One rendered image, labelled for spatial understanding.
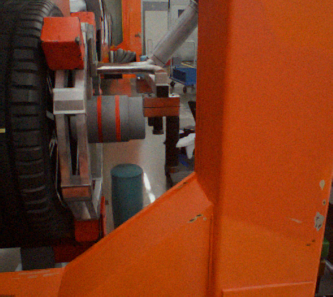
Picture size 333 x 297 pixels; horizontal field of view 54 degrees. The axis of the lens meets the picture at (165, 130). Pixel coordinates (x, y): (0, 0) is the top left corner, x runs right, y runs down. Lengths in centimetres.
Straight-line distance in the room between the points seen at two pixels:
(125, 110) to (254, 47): 58
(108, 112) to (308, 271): 62
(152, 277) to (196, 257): 7
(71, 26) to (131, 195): 45
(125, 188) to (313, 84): 59
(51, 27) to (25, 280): 48
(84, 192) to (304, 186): 48
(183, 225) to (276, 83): 23
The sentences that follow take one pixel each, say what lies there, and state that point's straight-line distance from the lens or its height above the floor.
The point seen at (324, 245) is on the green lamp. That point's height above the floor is 65.
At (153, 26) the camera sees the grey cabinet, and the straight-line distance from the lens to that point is 1245.
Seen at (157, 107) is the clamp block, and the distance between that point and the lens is 79.
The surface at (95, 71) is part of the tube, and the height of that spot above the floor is 100.
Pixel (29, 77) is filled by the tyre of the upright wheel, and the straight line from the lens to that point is 71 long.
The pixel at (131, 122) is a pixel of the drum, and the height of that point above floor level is 85.
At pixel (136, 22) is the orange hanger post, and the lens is 458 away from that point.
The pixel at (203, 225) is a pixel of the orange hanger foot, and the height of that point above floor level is 83.
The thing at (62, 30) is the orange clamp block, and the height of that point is 110.
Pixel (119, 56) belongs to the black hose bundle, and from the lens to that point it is 107.
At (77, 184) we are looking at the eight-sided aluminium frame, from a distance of 78.
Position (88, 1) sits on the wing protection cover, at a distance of 372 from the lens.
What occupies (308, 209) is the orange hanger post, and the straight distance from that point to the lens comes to 51.
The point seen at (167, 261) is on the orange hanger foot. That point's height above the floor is 78.
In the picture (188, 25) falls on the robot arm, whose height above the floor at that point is 113.
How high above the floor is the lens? 109
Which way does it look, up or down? 16 degrees down
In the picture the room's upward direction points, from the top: straight up
